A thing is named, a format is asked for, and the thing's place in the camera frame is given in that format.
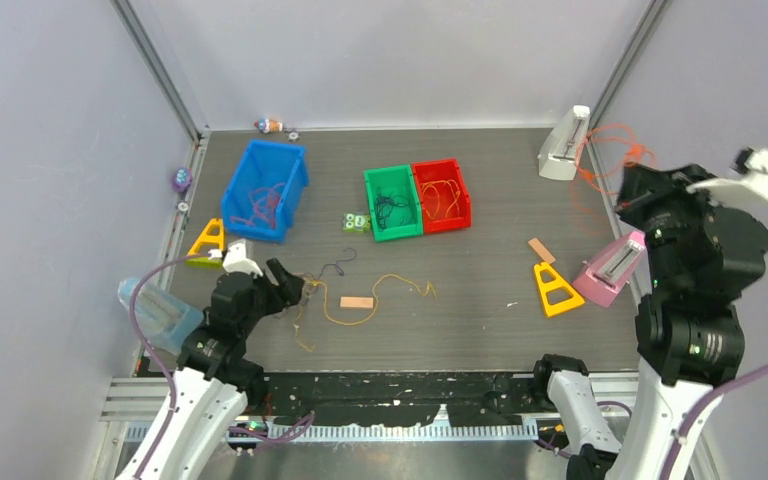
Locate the blue plastic bin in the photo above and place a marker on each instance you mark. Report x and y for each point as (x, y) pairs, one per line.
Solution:
(265, 190)

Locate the green monster toy block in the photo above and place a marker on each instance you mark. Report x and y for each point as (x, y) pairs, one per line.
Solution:
(356, 223)

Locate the pink metronome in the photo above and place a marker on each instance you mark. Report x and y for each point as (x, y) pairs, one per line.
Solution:
(604, 276)

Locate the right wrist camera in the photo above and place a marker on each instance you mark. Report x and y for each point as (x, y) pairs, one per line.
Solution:
(748, 186)

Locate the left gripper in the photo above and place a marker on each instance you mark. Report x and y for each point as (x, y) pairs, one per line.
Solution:
(287, 292)

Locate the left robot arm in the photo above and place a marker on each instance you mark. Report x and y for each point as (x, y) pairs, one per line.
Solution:
(213, 382)

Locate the white metronome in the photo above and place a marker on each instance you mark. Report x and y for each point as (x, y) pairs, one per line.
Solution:
(557, 159)

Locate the clear plastic container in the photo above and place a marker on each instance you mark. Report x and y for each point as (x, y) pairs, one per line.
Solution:
(165, 320)

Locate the yellow ladder toy right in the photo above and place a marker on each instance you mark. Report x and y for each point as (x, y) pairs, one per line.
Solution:
(557, 296)

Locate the purple round toy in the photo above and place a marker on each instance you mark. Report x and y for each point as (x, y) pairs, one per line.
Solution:
(181, 180)

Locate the red plastic bin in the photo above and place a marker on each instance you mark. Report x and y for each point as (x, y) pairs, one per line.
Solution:
(444, 198)

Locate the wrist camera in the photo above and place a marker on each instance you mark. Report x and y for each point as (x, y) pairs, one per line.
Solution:
(748, 186)
(236, 258)

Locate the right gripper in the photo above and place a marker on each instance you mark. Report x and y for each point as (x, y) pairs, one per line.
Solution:
(640, 185)

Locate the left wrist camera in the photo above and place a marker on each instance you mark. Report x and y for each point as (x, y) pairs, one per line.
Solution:
(236, 258)

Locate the small colourful figurine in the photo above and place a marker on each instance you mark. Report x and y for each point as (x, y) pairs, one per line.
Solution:
(268, 125)

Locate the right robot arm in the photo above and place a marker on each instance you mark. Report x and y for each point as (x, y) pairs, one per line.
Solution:
(702, 255)

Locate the small wooden block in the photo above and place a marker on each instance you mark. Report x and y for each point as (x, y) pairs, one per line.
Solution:
(354, 302)

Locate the yellow triangle ladder toy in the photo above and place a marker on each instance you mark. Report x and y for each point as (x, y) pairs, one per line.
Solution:
(208, 249)

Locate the green plastic bin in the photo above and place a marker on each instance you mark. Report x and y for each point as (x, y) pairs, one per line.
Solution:
(394, 204)

